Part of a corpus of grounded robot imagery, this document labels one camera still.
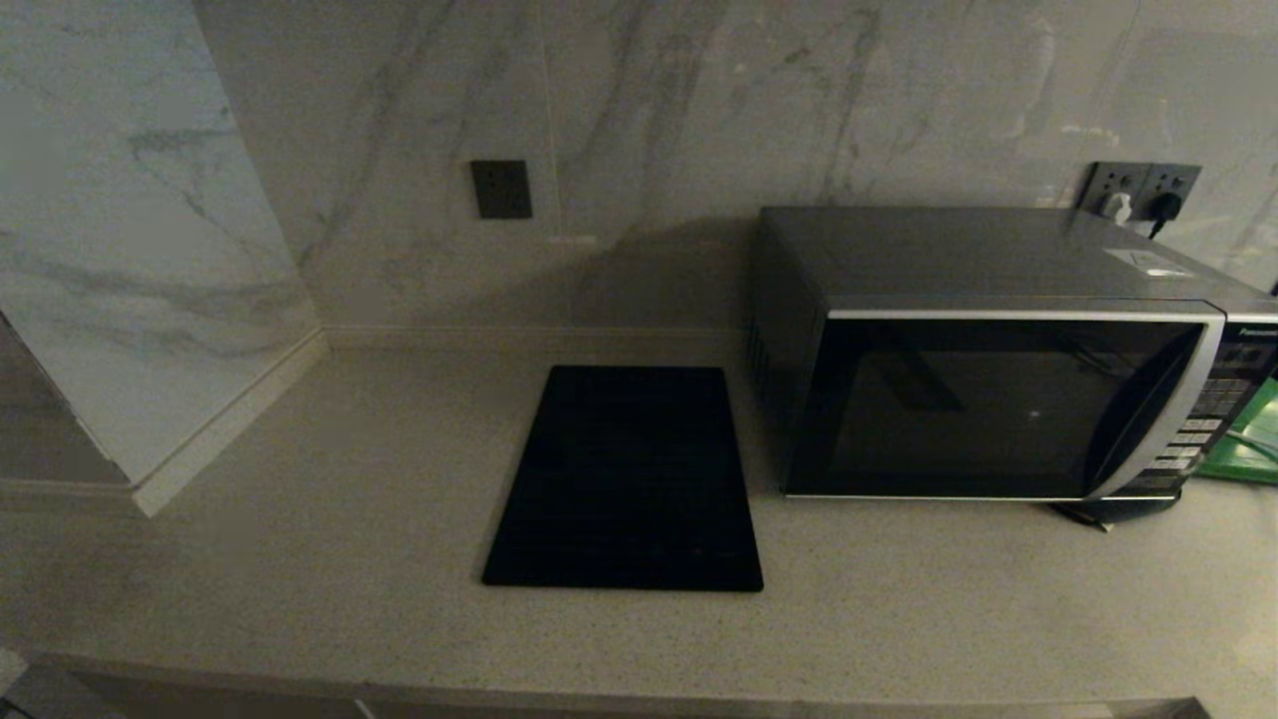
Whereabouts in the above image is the microwave oven door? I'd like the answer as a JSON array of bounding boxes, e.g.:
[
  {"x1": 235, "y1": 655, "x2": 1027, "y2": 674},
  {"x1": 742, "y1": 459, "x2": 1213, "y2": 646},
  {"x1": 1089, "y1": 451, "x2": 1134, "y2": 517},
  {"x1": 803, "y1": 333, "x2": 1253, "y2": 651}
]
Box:
[{"x1": 781, "y1": 308, "x2": 1227, "y2": 502}]

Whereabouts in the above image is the silver microwave oven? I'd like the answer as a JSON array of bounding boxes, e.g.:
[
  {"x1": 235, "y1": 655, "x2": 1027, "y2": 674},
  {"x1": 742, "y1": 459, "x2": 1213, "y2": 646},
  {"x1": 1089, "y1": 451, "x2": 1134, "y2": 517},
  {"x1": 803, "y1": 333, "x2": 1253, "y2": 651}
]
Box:
[{"x1": 751, "y1": 205, "x2": 1278, "y2": 505}]

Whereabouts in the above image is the black induction cooktop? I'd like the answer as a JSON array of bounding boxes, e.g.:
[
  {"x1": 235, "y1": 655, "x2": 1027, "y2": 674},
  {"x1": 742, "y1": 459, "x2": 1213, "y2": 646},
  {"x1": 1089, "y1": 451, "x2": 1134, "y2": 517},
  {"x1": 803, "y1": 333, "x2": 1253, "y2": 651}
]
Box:
[{"x1": 482, "y1": 365, "x2": 765, "y2": 592}]

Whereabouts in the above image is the green cutting board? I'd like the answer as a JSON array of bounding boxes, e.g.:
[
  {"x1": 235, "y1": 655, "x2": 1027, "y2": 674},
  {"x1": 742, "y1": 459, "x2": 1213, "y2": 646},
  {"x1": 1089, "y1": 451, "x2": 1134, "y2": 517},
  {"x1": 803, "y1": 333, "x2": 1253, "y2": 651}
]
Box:
[{"x1": 1196, "y1": 377, "x2": 1278, "y2": 487}]

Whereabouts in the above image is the dark wall switch panel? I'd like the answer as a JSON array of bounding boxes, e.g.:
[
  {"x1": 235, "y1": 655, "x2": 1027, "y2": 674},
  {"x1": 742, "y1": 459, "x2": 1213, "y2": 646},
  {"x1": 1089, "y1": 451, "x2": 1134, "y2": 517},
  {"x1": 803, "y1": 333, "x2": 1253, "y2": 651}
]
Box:
[{"x1": 471, "y1": 160, "x2": 533, "y2": 220}]

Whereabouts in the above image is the grey wall outlet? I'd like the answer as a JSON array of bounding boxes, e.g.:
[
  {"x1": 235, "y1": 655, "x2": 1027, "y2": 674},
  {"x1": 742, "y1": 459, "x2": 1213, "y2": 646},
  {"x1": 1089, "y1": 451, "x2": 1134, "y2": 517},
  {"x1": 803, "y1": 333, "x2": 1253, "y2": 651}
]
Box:
[
  {"x1": 1081, "y1": 161, "x2": 1154, "y2": 217},
  {"x1": 1144, "y1": 163, "x2": 1203, "y2": 219}
]

